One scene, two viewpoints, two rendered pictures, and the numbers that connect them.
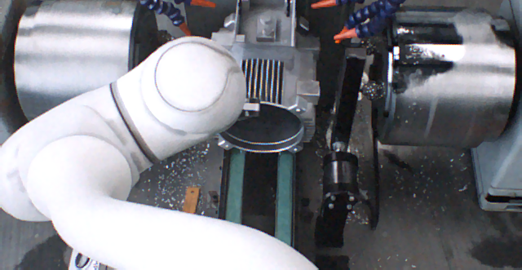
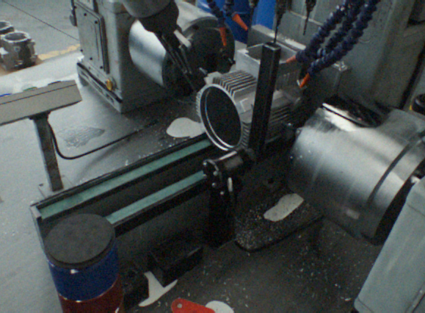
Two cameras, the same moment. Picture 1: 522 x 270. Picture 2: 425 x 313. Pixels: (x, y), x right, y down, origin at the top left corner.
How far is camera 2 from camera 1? 0.69 m
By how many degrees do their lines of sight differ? 36
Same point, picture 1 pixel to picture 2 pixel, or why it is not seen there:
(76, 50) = not seen: hidden behind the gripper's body
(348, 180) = (225, 162)
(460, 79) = (360, 142)
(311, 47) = (291, 95)
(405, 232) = (268, 282)
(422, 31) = (359, 99)
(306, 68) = (276, 103)
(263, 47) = (252, 62)
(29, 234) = (93, 121)
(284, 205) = (195, 178)
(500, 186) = (364, 301)
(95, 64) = not seen: hidden behind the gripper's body
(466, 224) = not seen: outside the picture
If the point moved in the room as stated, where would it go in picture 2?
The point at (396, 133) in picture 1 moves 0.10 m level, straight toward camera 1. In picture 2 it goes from (291, 167) to (243, 177)
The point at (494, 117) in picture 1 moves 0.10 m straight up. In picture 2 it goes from (374, 200) to (396, 152)
